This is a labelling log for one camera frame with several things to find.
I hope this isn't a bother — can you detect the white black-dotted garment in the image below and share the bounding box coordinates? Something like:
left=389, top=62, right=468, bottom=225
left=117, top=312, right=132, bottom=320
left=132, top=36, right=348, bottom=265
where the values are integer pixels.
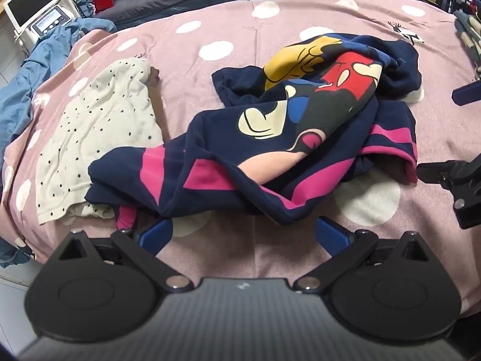
left=35, top=58, right=164, bottom=226

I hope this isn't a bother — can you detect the white monitor device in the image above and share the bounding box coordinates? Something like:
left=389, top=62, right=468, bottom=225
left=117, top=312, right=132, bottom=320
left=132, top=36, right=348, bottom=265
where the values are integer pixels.
left=3, top=0, right=82, bottom=40

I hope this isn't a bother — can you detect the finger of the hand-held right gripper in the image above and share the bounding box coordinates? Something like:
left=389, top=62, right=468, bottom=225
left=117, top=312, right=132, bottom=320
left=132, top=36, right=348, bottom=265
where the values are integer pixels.
left=452, top=80, right=481, bottom=106
left=416, top=159, right=481, bottom=230

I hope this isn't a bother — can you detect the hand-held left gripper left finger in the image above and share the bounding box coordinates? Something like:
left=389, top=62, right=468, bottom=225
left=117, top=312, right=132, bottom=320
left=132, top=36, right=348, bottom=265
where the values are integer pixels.
left=57, top=218, right=192, bottom=295

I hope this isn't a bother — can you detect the blue white checkered garment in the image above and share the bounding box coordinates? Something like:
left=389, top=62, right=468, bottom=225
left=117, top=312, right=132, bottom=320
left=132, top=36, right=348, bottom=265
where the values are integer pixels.
left=453, top=9, right=481, bottom=73

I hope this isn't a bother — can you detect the blue duvet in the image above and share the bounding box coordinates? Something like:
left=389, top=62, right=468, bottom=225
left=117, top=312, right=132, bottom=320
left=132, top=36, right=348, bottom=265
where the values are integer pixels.
left=0, top=17, right=118, bottom=268

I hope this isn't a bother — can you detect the navy cartoon print sweater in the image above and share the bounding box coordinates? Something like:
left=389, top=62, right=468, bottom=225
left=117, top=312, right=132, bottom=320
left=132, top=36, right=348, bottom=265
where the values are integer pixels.
left=84, top=34, right=421, bottom=227

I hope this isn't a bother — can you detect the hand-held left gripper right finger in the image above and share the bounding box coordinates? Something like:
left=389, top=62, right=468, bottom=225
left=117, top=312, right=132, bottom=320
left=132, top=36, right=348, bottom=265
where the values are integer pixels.
left=293, top=216, right=433, bottom=295

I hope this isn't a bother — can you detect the pink polka dot blanket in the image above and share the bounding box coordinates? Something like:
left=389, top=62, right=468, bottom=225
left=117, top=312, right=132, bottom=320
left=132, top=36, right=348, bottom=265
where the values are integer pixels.
left=0, top=0, right=481, bottom=320

